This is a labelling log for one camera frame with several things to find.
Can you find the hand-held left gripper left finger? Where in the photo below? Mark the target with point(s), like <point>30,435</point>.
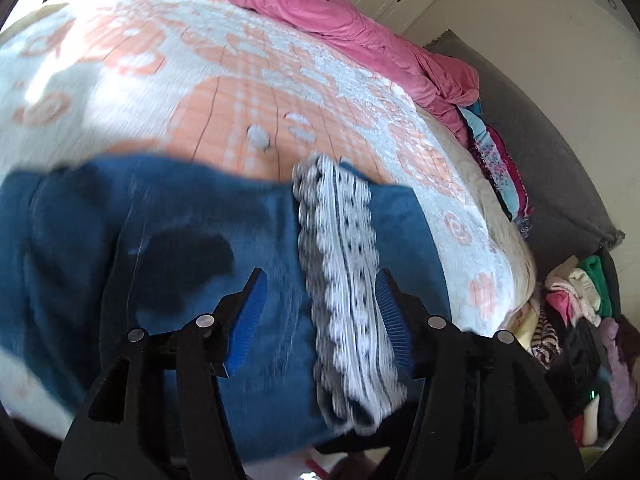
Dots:
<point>246,320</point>

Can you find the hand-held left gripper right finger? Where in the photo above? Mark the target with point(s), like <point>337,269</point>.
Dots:
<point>395,331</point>

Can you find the blue denim skirt with lace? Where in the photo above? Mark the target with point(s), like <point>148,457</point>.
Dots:
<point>270,240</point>

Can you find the heap of mixed clothes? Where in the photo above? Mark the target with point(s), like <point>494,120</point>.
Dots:
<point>585,330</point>

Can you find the stack of folded colourful clothes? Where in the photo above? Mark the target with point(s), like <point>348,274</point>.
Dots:
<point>497,170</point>

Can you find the grey padded headboard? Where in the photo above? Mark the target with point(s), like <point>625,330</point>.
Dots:
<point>545,155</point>

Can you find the white orange printed blanket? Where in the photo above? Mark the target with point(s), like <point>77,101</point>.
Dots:
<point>150,75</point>

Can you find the pink duvet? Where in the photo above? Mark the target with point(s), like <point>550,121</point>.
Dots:
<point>320,5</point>

